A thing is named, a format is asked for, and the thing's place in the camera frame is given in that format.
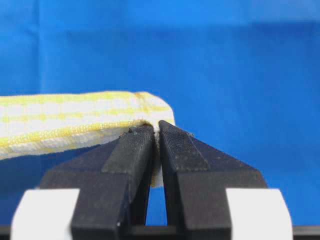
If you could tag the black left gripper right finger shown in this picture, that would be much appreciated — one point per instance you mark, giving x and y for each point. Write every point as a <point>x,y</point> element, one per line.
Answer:
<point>195,178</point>

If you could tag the yellow checked towel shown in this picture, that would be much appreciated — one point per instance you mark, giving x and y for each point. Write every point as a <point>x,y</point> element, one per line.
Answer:
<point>52,123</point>

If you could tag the blue table cloth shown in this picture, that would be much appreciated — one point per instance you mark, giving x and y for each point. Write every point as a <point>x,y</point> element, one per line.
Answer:
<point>241,75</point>

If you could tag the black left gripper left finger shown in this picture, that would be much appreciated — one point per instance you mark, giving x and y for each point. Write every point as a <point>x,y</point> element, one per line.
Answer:
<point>113,181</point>

